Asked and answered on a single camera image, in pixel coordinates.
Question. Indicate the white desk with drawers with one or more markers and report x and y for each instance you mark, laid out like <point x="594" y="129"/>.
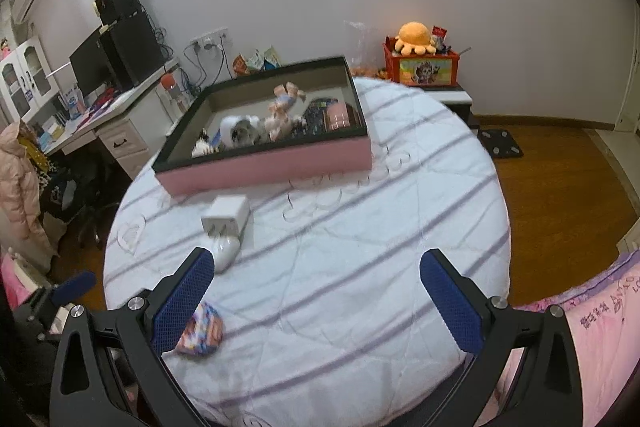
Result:
<point x="122" y="137"/>

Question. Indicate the clear plastic bag of oranges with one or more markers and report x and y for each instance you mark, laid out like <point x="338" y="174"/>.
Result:
<point x="362" y="52"/>

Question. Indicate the pink small case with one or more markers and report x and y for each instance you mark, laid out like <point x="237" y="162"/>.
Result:
<point x="337" y="117"/>

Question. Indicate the black box on tower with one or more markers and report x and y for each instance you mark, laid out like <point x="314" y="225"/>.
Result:
<point x="117" y="2"/>

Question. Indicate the colourful small packet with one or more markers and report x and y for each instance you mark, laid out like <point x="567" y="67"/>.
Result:
<point x="206" y="332"/>

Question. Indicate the black computer tower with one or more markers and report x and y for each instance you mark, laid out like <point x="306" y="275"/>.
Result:
<point x="132" y="52"/>

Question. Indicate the clear bottle with orange cap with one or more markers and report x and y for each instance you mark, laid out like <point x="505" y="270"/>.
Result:
<point x="170" y="92"/>

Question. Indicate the blue and white snack bag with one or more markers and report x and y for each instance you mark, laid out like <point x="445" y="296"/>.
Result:
<point x="271" y="58"/>

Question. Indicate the pink plush doll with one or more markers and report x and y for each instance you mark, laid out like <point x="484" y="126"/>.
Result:
<point x="282" y="114"/>

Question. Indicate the white charger plug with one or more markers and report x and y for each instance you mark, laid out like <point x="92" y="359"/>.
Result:
<point x="227" y="212"/>

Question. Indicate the red printed storage box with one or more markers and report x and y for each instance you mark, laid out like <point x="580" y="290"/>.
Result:
<point x="425" y="69"/>

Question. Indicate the black computer monitor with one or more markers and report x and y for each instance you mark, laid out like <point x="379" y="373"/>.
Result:
<point x="87" y="67"/>

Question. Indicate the white earbud case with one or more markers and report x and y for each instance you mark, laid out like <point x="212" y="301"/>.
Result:
<point x="225" y="252"/>

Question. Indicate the pink box with dark rim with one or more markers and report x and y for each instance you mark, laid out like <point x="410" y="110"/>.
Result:
<point x="260" y="167"/>

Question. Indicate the white glass-door cabinet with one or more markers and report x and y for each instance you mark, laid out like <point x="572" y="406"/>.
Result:
<point x="22" y="77"/>

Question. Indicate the white wall socket strip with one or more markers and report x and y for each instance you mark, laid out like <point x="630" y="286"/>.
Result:
<point x="209" y="38"/>

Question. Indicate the white and green snack bag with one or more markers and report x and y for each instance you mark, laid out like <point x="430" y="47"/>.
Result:
<point x="256" y="61"/>

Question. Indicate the dark patterned pouch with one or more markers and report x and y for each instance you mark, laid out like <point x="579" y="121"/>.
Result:
<point x="315" y="117"/>

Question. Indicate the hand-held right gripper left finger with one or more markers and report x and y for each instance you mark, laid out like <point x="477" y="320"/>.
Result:
<point x="180" y="302"/>

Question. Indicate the black square base plate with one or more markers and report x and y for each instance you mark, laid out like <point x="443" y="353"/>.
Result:
<point x="500" y="143"/>

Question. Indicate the orange octopus plush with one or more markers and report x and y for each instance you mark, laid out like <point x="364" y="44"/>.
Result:
<point x="414" y="38"/>

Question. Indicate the black and white small toy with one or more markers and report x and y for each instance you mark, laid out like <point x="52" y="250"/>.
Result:
<point x="205" y="144"/>

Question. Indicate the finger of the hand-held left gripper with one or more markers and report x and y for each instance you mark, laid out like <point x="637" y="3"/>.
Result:
<point x="75" y="285"/>

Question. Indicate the pink padded jacket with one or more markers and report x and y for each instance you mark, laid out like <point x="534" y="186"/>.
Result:
<point x="20" y="187"/>

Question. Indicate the black low cabinet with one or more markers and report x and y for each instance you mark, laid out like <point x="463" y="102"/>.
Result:
<point x="457" y="99"/>

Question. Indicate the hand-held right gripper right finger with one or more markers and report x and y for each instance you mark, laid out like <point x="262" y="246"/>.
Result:
<point x="452" y="302"/>

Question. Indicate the red snack bag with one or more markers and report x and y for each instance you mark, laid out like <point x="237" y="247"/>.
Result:
<point x="241" y="67"/>

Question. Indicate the pink printed blanket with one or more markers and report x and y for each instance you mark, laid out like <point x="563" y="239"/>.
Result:
<point x="600" y="332"/>

